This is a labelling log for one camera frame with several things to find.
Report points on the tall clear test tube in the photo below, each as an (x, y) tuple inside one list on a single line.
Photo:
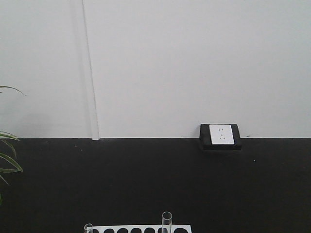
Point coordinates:
[(167, 219)]

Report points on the short clear test tube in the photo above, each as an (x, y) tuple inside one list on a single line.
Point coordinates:
[(88, 228)]

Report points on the black white power socket box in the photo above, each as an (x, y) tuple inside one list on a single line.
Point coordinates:
[(220, 137)]

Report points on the white test tube rack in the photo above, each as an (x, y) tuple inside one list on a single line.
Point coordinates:
[(140, 229)]

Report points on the white wall cable duct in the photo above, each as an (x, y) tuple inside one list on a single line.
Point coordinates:
[(89, 83)]

